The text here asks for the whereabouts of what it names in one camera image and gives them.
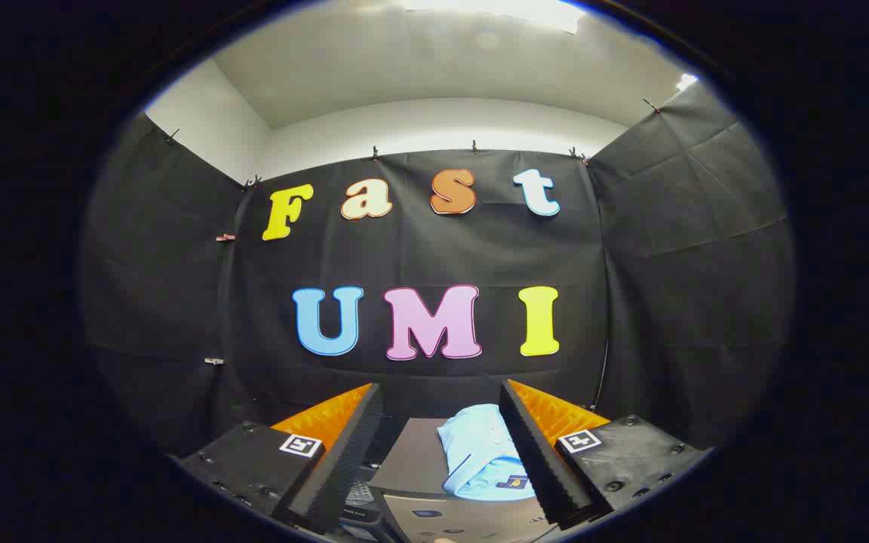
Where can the black backdrop cloth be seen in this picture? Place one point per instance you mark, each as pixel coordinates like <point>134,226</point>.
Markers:
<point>419,256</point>

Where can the ceiling light panel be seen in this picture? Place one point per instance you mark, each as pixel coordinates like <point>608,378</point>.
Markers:
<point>510,11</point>

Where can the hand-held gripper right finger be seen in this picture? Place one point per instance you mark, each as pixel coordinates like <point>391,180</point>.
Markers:
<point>536,452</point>

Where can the dark grey washing machine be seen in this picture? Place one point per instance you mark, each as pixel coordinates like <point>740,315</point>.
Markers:
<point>359,504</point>

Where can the light blue shirt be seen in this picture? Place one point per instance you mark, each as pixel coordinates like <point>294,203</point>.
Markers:
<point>476,445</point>

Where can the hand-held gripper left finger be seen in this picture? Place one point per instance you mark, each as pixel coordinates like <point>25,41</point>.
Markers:
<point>344,452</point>

